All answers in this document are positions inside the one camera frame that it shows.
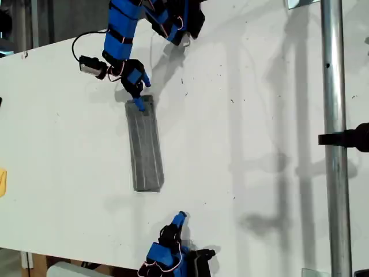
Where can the grey striped towel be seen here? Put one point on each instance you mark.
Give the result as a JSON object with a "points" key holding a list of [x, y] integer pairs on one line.
{"points": [[147, 150]]}

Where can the white box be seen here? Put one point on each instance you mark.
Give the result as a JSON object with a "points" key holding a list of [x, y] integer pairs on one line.
{"points": [[69, 269]]}

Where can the wooden table leg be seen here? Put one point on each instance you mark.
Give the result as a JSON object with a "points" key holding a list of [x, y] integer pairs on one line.
{"points": [[34, 264]]}

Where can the yellow object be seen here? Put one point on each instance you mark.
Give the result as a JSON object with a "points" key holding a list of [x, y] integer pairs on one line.
{"points": [[2, 181]]}

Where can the black post clamp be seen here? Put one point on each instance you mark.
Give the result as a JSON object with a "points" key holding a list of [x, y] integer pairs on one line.
{"points": [[346, 138]]}

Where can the steel post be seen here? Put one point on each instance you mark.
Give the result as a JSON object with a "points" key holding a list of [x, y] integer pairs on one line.
{"points": [[334, 86]]}

